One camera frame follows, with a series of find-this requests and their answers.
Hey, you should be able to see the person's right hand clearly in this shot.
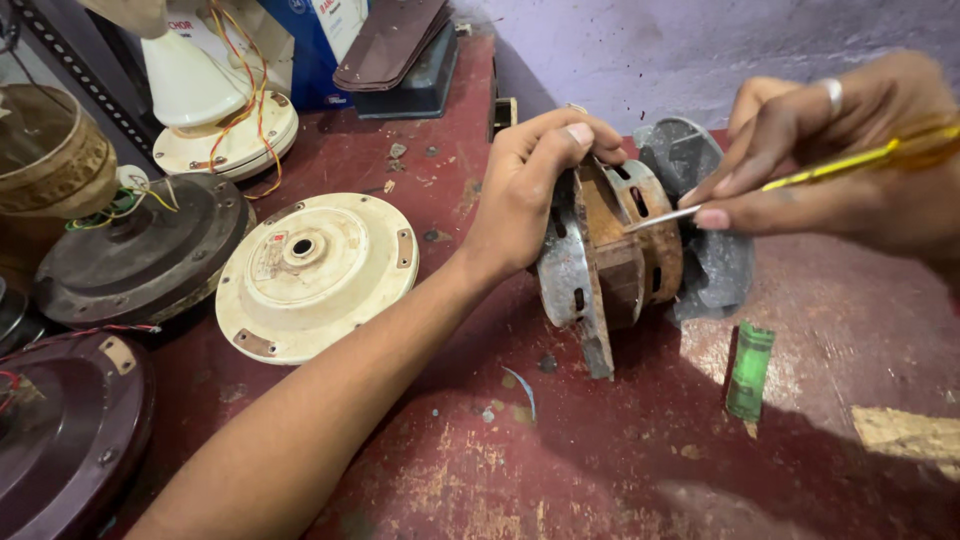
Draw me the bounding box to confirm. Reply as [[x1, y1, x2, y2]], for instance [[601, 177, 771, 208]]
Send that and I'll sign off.
[[677, 50, 960, 264]]

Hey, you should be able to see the person's left hand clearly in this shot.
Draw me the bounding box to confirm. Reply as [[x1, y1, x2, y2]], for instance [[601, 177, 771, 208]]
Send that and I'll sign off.
[[462, 108, 628, 280]]

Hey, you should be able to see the yellow handled screwdriver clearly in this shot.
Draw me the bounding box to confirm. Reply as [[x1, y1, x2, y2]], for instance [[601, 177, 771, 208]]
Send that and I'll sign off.
[[622, 122, 960, 234]]

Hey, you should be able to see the rusty electric motor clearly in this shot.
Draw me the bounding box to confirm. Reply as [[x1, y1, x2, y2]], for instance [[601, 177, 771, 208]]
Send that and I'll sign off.
[[535, 155, 684, 381]]

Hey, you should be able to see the small wooden box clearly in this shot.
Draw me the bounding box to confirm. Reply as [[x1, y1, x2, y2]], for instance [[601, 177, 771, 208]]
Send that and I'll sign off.
[[488, 96, 519, 144]]

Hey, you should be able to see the grey metal motor cover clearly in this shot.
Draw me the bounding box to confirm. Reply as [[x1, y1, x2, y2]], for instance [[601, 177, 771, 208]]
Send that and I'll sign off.
[[632, 117, 756, 329]]

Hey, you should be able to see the dark grey box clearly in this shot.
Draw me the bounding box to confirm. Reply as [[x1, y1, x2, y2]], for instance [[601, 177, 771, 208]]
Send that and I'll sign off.
[[351, 21, 459, 121]]

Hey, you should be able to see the blue plastic strip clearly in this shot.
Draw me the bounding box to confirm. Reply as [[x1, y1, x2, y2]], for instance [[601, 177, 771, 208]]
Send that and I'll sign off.
[[501, 366, 538, 423]]

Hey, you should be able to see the stack of brown fan blades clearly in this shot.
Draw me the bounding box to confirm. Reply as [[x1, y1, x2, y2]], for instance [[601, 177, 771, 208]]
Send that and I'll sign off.
[[333, 0, 456, 93]]

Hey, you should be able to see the cream ceiling fan motor cover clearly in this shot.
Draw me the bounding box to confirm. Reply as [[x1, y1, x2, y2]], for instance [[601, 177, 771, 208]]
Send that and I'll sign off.
[[215, 192, 420, 366]]

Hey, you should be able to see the blue and white carton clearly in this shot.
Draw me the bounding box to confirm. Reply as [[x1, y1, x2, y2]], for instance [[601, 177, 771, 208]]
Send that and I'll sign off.
[[258, 0, 370, 112]]

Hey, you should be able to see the dark grey ceiling fan motor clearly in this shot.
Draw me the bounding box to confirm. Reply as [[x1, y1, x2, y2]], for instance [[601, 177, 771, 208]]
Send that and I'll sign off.
[[32, 173, 257, 328]]

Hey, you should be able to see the brown ceiling fan motor housing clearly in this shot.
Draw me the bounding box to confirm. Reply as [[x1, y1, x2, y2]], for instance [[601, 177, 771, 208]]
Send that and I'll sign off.
[[0, 83, 120, 220]]

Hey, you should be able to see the maroon ceiling fan motor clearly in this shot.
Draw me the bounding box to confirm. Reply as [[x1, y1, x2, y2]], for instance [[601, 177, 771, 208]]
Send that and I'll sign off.
[[0, 330, 156, 540]]

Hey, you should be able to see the silver finger ring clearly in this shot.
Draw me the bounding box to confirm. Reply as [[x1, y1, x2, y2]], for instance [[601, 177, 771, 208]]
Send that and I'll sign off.
[[817, 77, 845, 118]]

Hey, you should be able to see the white ceiling fan motor with wires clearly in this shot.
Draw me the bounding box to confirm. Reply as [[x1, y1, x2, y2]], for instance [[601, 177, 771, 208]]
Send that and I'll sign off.
[[140, 28, 300, 183]]

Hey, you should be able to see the black slotted metal rack post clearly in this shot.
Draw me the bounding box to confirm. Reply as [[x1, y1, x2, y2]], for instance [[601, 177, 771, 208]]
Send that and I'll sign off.
[[9, 0, 162, 170]]

